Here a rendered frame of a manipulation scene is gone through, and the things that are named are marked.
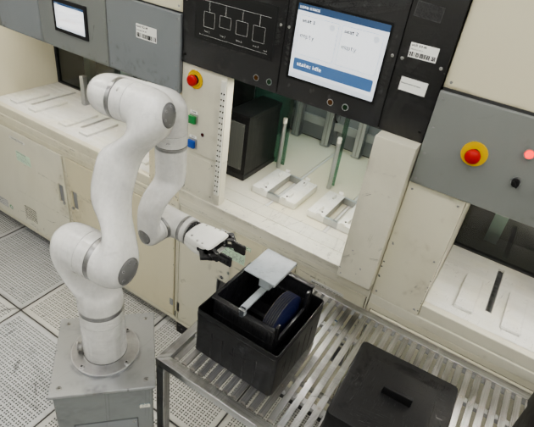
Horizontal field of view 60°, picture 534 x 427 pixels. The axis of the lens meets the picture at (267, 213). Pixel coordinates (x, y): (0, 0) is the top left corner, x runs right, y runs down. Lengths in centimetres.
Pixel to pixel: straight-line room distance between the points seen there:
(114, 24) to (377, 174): 114
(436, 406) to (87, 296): 96
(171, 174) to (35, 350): 147
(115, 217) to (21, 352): 151
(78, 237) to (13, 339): 148
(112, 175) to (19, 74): 192
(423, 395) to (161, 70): 137
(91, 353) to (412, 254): 100
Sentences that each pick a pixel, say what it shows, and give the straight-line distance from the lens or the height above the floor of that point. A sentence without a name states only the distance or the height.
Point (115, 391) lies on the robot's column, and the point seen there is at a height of 76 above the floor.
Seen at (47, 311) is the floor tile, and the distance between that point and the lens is 273.
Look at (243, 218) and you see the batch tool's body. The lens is 183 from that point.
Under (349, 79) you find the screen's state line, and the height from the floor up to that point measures 151.
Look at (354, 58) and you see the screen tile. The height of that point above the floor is 157.
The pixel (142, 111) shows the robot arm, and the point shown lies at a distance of 108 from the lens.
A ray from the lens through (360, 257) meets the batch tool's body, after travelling 156.
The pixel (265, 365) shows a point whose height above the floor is 88.
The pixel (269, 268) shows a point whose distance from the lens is 128.
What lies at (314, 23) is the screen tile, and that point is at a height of 164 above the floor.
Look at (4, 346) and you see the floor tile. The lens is 263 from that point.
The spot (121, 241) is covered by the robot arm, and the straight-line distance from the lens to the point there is 116.
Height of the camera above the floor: 192
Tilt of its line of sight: 34 degrees down
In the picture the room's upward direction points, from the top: 9 degrees clockwise
